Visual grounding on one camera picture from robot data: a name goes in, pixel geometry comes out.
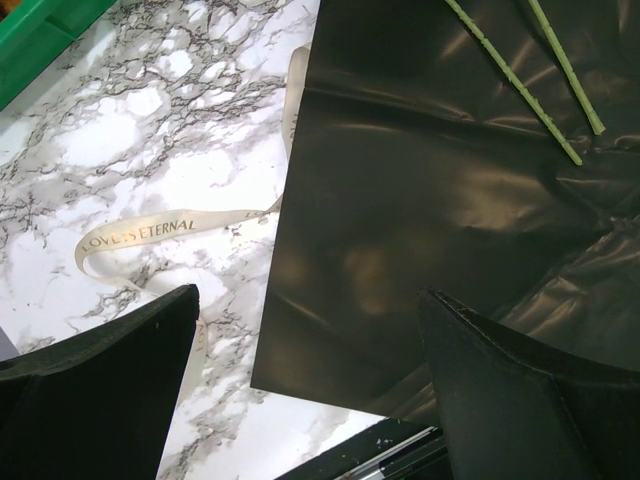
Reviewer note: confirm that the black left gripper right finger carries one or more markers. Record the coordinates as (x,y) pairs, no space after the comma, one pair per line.
(512,407)

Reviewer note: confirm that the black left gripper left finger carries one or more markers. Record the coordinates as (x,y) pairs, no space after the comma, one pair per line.
(99,405)

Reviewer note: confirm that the green plastic basket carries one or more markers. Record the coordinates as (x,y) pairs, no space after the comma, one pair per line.
(34,35)

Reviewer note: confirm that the black wrapping paper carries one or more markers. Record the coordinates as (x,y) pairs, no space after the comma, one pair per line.
(416,163)

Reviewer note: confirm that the light pink flower stem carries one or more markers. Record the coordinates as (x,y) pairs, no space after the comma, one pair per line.
(532,102)

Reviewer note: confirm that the white flower stem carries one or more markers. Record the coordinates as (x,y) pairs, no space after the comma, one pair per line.
(595,122)

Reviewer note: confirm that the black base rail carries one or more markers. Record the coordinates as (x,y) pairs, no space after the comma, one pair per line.
(390,449)

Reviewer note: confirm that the cream ribbon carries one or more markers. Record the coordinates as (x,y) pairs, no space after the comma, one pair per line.
(154,228)

